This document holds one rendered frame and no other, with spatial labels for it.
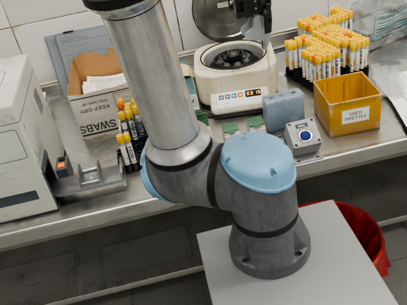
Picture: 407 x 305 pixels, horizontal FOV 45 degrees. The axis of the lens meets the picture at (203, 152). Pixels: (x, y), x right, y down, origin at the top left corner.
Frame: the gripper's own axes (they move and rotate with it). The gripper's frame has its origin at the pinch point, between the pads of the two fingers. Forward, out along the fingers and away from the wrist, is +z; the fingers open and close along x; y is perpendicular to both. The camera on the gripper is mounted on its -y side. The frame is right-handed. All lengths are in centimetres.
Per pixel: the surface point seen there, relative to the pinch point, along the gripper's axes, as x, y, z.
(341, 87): -2.5, -20.0, 18.6
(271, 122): 1.9, 1.1, 21.1
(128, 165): 2.5, 39.5, 22.7
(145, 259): -27, 46, 86
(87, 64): -46, 47, 14
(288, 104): 1.9, -3.8, 17.2
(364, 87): 0.9, -25.0, 18.3
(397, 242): -24, -55, 113
